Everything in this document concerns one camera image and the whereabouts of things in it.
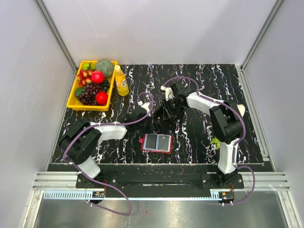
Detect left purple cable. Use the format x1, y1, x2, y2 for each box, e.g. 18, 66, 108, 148
62, 92, 156, 217

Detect black card dispenser box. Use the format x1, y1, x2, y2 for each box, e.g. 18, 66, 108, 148
153, 106, 184, 134

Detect green pear fruit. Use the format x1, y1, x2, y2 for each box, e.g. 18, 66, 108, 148
82, 62, 95, 71

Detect yellow plastic tray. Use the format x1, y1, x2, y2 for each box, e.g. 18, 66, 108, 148
66, 60, 115, 111

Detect red apple upper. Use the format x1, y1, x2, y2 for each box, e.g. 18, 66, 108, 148
91, 71, 105, 84

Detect red leather card holder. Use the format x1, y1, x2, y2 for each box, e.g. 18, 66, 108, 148
139, 133, 173, 154

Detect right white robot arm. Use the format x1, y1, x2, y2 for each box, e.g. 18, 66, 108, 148
155, 82, 246, 188

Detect red apple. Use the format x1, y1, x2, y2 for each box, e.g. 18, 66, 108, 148
95, 92, 108, 106
91, 71, 105, 84

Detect green broccoli head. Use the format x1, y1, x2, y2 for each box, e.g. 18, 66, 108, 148
95, 59, 114, 78

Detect red apple lower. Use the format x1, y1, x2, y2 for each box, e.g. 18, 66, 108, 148
95, 92, 108, 106

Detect small red fruits cluster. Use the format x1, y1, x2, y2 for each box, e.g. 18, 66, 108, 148
76, 70, 93, 87

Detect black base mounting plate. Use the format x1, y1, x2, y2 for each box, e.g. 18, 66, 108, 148
75, 163, 245, 190

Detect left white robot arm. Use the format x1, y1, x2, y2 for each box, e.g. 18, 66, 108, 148
59, 102, 153, 188

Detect yellow juice bottle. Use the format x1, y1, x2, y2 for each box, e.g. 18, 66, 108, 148
114, 65, 129, 96

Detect purple cable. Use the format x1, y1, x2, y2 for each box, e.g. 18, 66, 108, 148
161, 76, 256, 206
62, 92, 156, 217

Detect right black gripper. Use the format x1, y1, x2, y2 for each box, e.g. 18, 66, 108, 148
161, 97, 184, 121

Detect green lime fruit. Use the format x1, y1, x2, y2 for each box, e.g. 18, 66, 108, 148
74, 87, 84, 98

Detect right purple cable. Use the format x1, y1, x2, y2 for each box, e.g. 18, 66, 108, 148
161, 76, 256, 206

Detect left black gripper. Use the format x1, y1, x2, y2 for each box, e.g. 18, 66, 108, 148
135, 114, 160, 134

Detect dark purple grape bunch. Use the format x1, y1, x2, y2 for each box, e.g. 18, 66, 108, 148
76, 80, 110, 106

